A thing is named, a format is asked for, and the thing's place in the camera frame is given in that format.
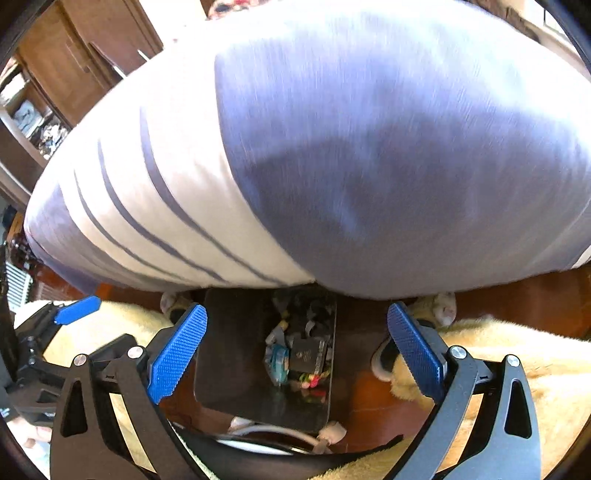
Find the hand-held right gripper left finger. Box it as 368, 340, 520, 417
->
50, 304, 208, 480

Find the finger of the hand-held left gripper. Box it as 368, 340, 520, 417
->
14, 296, 102, 337
44, 335, 139, 376

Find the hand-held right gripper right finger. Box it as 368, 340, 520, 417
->
387, 302, 542, 480

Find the dark trash bin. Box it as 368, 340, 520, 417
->
193, 286, 339, 432

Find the person's left hand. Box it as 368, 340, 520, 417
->
7, 413, 54, 462

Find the white plush slipper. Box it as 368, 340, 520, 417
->
416, 293, 458, 328
159, 293, 195, 315

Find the fuzzy pale yellow garment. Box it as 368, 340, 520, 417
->
14, 300, 591, 480

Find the cluttered wooden shelf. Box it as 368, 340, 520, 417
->
0, 60, 70, 162

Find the brown wooden wardrobe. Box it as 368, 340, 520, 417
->
18, 0, 164, 130

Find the white charger cable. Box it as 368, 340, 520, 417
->
217, 415, 347, 455

